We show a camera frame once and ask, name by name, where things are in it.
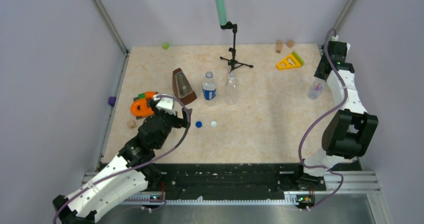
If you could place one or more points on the clear bottle white cap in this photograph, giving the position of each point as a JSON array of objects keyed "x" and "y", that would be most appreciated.
[{"x": 231, "y": 88}]

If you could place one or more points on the clear bottle red label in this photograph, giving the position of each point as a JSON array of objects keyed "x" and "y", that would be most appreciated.
[{"x": 317, "y": 88}]

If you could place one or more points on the tall wooden block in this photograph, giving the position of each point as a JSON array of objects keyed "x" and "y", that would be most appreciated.
[{"x": 279, "y": 45}]

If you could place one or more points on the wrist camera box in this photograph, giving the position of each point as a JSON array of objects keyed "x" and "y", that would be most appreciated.
[
  {"x": 337, "y": 50},
  {"x": 165, "y": 103}
]

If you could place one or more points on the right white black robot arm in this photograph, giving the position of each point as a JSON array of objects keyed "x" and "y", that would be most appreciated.
[{"x": 350, "y": 131}]

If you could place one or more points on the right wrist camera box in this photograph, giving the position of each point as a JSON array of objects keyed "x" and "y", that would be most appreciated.
[{"x": 337, "y": 50}]

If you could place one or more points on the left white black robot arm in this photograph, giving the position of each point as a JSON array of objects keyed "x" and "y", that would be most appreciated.
[{"x": 131, "y": 171}]

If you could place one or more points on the mint green microphone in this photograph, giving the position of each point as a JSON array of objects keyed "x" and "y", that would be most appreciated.
[{"x": 220, "y": 6}]

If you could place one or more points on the green cylinder stick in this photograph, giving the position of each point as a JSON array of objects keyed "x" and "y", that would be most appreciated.
[{"x": 298, "y": 59}]

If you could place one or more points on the black tripod stand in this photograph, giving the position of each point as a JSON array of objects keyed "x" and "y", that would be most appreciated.
[{"x": 233, "y": 63}]

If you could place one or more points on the blue bottle cap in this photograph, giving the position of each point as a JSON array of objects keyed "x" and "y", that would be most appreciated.
[{"x": 198, "y": 124}]

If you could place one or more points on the green ball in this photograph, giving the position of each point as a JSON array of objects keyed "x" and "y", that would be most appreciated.
[{"x": 165, "y": 45}]

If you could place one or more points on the white slotted cable duct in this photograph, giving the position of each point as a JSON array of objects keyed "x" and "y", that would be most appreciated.
[{"x": 147, "y": 199}]

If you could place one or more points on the small wooden cube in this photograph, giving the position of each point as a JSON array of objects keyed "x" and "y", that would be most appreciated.
[{"x": 131, "y": 124}]

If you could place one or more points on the yellow plastic toy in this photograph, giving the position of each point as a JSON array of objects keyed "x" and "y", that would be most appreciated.
[{"x": 287, "y": 63}]

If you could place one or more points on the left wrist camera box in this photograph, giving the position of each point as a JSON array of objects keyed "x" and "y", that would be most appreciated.
[{"x": 165, "y": 103}]

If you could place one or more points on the clear Pepsi plastic bottle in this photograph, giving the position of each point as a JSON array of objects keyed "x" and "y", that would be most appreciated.
[{"x": 209, "y": 88}]

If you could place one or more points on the purple block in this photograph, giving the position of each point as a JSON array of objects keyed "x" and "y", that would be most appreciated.
[{"x": 112, "y": 101}]

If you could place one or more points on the brown wooden metronome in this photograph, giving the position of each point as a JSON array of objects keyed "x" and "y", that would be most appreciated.
[{"x": 182, "y": 89}]

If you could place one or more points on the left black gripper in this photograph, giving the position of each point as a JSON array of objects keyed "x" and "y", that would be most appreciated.
[{"x": 179, "y": 122}]

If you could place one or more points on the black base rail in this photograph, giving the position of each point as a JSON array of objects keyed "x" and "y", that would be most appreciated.
[{"x": 231, "y": 182}]

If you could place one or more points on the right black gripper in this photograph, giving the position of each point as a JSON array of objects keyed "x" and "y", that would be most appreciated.
[{"x": 318, "y": 74}]

